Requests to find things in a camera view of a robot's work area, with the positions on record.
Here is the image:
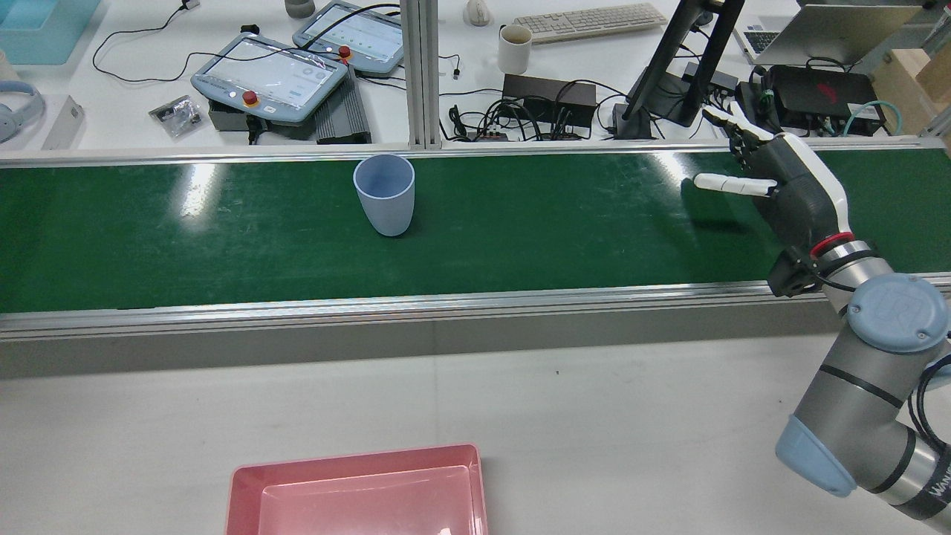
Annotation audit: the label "large grey teach pendant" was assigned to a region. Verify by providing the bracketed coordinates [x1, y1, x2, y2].
[191, 32, 348, 123]

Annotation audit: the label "pink plastic box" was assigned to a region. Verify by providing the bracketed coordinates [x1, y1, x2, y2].
[225, 444, 489, 535]

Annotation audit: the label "silver laptop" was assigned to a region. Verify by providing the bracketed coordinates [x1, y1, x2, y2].
[734, 0, 926, 68]

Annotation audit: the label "long black pendant cable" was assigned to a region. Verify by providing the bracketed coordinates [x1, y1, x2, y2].
[91, 2, 298, 86]

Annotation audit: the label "grey finned metal unit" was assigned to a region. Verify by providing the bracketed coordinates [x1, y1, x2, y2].
[316, 67, 372, 144]

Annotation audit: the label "black monitor stand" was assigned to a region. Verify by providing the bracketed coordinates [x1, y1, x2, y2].
[613, 0, 746, 140]

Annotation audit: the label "black electronics box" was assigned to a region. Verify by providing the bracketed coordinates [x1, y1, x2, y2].
[769, 65, 886, 136]

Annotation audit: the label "small grey teach pendant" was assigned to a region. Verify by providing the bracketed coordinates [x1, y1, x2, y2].
[292, 0, 406, 77]

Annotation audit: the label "clear plastic bag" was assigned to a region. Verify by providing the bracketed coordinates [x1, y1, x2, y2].
[149, 95, 205, 140]

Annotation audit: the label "teal network cable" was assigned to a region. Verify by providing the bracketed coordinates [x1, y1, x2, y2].
[843, 100, 903, 137]

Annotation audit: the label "green conveyor belt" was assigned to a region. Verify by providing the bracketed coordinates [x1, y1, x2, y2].
[0, 136, 951, 380]

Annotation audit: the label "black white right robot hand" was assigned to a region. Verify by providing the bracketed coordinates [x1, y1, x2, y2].
[693, 104, 855, 257]

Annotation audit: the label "black flat box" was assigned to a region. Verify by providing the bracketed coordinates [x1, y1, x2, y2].
[208, 100, 317, 142]

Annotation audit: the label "white computer keyboard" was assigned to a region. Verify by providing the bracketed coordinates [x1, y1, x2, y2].
[513, 2, 668, 44]

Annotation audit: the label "aluminium vertical post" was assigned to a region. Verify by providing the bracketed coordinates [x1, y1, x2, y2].
[400, 0, 441, 149]

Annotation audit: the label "small grey box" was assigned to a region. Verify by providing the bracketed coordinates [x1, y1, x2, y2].
[41, 95, 86, 151]

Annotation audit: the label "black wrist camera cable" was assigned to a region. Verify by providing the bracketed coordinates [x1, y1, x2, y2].
[908, 353, 951, 454]

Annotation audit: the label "white ceramic mug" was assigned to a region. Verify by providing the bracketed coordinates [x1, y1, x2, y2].
[498, 24, 533, 75]

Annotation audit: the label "pale blue plastic cup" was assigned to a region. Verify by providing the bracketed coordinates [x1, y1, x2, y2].
[353, 154, 415, 237]

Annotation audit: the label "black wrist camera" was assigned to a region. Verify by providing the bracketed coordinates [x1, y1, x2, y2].
[767, 249, 822, 298]

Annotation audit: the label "teal plastic bin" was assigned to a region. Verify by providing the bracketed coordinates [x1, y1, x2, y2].
[0, 0, 101, 65]

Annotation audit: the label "pale blue headphones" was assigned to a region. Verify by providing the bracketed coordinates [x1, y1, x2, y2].
[0, 80, 45, 144]

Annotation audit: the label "light wooden box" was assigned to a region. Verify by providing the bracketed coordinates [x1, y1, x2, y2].
[871, 45, 951, 134]

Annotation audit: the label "black docking hub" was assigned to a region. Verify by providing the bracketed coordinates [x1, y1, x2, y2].
[684, 63, 740, 94]

